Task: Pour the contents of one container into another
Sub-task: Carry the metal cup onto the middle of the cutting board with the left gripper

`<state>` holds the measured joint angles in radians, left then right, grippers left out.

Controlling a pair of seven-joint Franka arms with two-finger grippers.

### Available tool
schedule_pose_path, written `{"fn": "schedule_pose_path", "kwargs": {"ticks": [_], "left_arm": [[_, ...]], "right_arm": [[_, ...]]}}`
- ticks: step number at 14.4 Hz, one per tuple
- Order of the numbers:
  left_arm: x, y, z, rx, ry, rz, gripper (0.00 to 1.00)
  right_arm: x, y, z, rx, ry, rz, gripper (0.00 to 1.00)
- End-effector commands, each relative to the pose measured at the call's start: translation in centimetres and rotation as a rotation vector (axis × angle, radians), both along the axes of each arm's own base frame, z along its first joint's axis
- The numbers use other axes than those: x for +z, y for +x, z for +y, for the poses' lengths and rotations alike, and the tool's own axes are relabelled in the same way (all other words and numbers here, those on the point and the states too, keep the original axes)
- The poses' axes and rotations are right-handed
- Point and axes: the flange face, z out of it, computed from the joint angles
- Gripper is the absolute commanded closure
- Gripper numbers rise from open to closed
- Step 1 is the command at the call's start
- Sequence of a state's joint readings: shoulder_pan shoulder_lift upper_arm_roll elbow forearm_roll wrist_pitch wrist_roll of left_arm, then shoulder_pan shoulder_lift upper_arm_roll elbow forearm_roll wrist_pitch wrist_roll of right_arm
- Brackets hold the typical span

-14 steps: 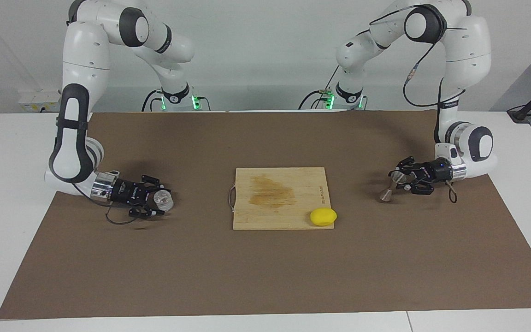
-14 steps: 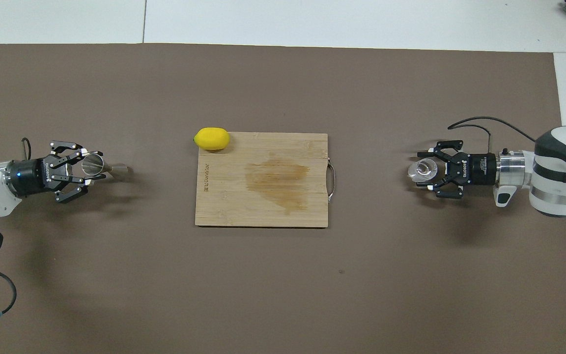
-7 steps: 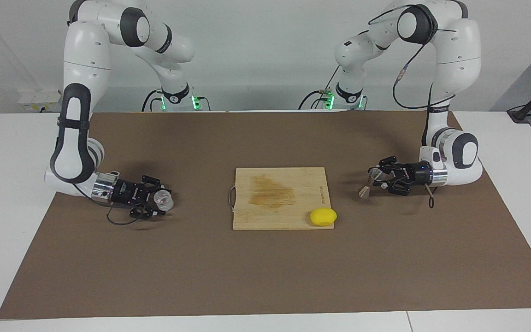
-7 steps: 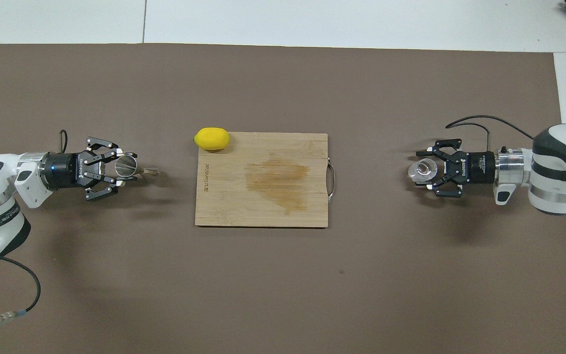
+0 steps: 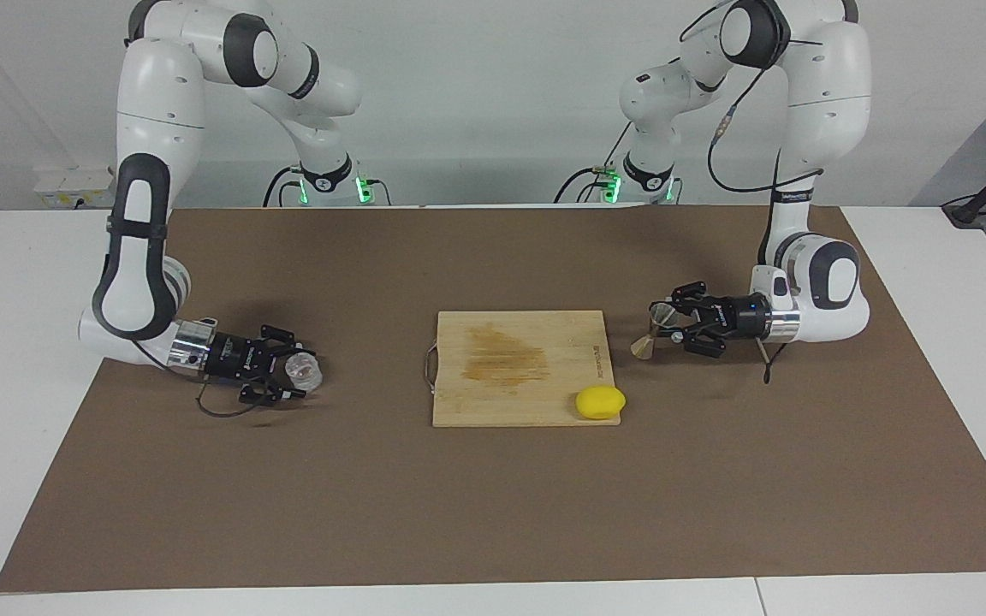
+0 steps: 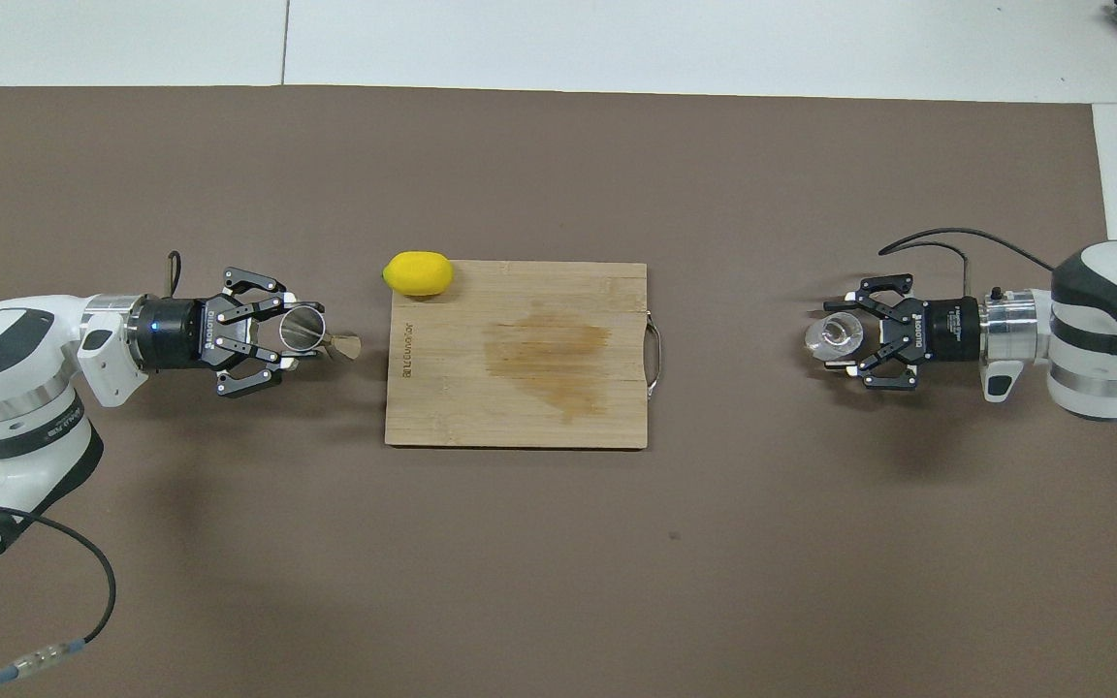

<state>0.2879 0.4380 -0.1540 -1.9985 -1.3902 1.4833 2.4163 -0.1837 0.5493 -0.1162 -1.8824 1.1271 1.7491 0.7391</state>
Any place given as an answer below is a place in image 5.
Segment black left base cables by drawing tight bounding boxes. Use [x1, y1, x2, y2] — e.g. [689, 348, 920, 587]
[553, 128, 635, 204]

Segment black base cables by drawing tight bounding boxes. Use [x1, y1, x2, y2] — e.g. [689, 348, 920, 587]
[553, 128, 635, 204]
[262, 164, 306, 208]

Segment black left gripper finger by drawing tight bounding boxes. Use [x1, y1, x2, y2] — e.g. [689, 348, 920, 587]
[673, 325, 727, 358]
[649, 281, 712, 319]

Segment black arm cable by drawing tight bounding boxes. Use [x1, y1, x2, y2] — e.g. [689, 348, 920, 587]
[196, 376, 288, 418]
[680, 0, 828, 384]

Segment steel jigger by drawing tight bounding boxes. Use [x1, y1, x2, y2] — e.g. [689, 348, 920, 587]
[630, 304, 675, 360]

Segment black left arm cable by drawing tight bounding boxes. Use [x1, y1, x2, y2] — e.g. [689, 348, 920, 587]
[680, 0, 828, 384]

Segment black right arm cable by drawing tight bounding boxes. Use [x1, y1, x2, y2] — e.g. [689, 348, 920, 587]
[196, 376, 288, 418]

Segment brown table mat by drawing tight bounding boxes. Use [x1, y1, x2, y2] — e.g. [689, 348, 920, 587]
[0, 205, 986, 593]

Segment clear glass cup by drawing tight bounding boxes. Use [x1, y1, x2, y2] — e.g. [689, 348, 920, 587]
[285, 351, 326, 397]

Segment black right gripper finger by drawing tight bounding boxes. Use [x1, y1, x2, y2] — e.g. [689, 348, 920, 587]
[258, 325, 318, 358]
[239, 376, 306, 406]

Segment wooden cutting board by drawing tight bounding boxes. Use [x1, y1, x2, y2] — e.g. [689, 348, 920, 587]
[421, 311, 622, 428]

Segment yellow lemon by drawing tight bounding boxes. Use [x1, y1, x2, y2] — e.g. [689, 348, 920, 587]
[576, 386, 627, 422]

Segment white power strip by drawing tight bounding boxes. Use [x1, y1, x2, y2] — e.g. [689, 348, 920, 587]
[33, 167, 117, 209]

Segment black right base cables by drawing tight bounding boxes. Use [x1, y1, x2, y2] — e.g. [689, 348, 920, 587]
[262, 164, 306, 208]

